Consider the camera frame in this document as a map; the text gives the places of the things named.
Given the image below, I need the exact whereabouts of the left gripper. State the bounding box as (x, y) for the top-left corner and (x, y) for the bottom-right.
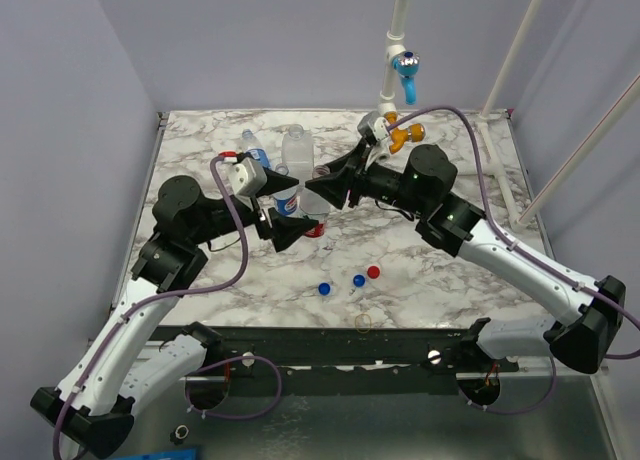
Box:
(190, 166), (319, 250)

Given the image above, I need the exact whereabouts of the blue label bottle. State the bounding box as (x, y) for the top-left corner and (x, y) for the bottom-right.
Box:
(241, 129), (271, 168)
(299, 186), (331, 225)

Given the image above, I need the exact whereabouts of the large clear juice bottle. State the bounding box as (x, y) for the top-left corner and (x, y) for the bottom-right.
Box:
(281, 124), (314, 184)

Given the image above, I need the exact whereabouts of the blue bottle cap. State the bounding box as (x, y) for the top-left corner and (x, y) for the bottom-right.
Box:
(352, 274), (366, 288)
(318, 282), (332, 296)

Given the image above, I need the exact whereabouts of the red bottle cap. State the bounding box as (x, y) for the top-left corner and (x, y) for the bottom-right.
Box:
(366, 265), (381, 279)

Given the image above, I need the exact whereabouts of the red label bottle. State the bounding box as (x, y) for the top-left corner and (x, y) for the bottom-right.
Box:
(273, 163), (326, 238)

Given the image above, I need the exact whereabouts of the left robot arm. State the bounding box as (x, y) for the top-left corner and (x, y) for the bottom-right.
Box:
(30, 157), (316, 459)

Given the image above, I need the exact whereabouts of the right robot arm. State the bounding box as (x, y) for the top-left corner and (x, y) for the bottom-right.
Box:
(306, 141), (626, 374)

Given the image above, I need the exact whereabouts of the yellow brass faucet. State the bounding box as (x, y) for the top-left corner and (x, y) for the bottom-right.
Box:
(384, 123), (426, 155)

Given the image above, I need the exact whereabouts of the blue faucet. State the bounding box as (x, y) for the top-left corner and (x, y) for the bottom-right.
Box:
(392, 51), (420, 105)

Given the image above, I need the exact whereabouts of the rubber band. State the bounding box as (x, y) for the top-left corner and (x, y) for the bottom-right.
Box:
(354, 313), (373, 334)

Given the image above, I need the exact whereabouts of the blue box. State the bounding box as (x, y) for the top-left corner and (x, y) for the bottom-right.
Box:
(114, 448), (199, 460)

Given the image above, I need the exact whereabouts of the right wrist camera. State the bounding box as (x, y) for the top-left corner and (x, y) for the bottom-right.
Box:
(357, 111), (392, 154)

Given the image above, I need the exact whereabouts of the white PVC pipe frame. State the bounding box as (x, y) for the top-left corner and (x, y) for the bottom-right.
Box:
(378, 0), (543, 231)

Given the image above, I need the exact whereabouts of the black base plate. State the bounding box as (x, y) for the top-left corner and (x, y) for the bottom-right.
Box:
(151, 323), (496, 397)

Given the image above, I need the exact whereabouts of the aluminium rail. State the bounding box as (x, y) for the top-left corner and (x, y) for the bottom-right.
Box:
(79, 335), (609, 382)

